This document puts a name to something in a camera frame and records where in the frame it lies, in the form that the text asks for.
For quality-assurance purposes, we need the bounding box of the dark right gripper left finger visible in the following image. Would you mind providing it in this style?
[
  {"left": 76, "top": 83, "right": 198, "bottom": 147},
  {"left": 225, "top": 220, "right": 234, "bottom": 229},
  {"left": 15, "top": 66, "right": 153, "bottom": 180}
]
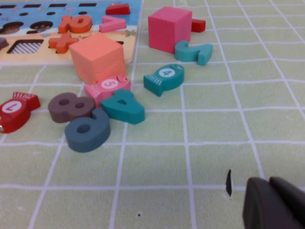
[{"left": 242, "top": 177, "right": 303, "bottom": 229}]

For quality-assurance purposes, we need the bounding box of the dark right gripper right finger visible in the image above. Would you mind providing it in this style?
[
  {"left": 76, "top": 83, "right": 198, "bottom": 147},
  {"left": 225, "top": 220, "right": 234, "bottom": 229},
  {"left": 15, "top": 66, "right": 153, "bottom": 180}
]
[{"left": 269, "top": 176, "right": 305, "bottom": 229}]

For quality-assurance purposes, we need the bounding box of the teal number two piece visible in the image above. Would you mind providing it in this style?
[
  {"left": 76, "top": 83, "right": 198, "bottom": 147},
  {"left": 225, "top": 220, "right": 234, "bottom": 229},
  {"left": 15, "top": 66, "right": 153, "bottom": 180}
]
[{"left": 174, "top": 40, "right": 214, "bottom": 66}]

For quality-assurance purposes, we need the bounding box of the teal number four piece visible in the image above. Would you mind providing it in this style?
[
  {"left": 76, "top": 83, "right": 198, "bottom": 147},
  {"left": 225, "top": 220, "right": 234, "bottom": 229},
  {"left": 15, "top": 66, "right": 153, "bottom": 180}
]
[{"left": 101, "top": 89, "right": 145, "bottom": 125}]

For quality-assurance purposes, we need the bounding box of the blue-grey number nine piece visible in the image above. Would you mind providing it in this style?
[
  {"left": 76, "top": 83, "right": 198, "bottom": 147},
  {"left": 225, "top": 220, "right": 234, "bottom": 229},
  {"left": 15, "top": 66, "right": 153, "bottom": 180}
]
[{"left": 64, "top": 107, "right": 112, "bottom": 153}]

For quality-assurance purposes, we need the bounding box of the brown number eight piece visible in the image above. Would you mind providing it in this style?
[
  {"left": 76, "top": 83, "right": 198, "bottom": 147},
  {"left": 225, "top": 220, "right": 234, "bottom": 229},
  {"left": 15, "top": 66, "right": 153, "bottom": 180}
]
[{"left": 47, "top": 92, "right": 96, "bottom": 124}]

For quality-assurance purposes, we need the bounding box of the pink greater-than sign piece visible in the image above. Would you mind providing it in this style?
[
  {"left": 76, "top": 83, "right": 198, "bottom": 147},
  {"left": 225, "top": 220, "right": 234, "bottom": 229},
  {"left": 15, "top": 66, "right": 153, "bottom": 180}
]
[{"left": 99, "top": 15, "right": 127, "bottom": 33}]

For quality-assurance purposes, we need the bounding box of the red minus sign piece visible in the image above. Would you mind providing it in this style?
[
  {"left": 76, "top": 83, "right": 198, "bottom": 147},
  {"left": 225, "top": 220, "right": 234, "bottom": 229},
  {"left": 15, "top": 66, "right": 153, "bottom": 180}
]
[{"left": 105, "top": 3, "right": 131, "bottom": 15}]

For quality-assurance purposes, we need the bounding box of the orange plus sign piece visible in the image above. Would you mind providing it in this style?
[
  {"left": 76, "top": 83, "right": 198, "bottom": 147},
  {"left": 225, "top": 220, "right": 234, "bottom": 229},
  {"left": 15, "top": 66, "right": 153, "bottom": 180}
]
[{"left": 48, "top": 32, "right": 81, "bottom": 54}]

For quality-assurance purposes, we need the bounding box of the orange number ten piece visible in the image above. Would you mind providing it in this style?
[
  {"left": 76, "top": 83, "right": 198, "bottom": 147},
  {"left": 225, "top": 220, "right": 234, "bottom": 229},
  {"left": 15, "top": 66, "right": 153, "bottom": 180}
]
[{"left": 58, "top": 14, "right": 93, "bottom": 34}]

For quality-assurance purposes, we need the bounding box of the colourful wooden puzzle board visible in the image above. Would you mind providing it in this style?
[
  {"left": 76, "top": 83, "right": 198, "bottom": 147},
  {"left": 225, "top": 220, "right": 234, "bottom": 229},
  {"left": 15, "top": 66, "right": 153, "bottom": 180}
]
[{"left": 0, "top": 0, "right": 143, "bottom": 65}]

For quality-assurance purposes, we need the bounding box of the brown star piece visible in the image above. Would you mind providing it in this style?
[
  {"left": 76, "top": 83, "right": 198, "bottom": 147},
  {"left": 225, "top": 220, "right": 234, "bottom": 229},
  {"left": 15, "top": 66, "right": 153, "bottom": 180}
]
[{"left": 0, "top": 37, "right": 10, "bottom": 52}]

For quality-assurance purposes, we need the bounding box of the green checked tablecloth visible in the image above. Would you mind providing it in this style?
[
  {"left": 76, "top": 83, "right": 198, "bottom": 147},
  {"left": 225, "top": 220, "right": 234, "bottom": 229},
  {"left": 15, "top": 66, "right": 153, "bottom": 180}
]
[{"left": 0, "top": 0, "right": 305, "bottom": 229}]

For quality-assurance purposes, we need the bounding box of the teal fish number four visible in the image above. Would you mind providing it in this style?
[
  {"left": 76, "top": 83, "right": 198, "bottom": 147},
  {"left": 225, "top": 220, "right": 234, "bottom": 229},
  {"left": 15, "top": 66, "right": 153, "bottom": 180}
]
[{"left": 143, "top": 63, "right": 185, "bottom": 97}]

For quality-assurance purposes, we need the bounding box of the small red block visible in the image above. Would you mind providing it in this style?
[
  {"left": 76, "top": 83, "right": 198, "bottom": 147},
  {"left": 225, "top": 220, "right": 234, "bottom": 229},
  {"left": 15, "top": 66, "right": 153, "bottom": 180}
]
[{"left": 190, "top": 19, "right": 206, "bottom": 33}]

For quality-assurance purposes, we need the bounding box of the hot pink cube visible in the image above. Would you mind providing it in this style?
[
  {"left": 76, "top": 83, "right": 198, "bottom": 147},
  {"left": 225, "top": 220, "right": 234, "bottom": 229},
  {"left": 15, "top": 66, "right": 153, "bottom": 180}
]
[{"left": 147, "top": 6, "right": 193, "bottom": 54}]

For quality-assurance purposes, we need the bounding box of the pink fish number five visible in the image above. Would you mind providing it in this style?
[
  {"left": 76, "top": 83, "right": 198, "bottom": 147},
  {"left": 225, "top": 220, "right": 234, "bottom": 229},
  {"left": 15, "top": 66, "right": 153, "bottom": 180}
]
[{"left": 83, "top": 75, "right": 131, "bottom": 108}]

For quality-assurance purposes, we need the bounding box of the orange cube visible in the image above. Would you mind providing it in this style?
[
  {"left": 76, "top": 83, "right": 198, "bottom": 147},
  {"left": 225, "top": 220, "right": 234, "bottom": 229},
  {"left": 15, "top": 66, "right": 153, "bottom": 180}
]
[{"left": 69, "top": 32, "right": 127, "bottom": 85}]

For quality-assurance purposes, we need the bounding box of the red fish number seven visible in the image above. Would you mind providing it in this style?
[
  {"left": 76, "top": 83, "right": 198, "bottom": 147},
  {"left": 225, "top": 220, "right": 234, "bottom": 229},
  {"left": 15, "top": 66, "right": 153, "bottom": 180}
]
[{"left": 0, "top": 92, "right": 41, "bottom": 134}]

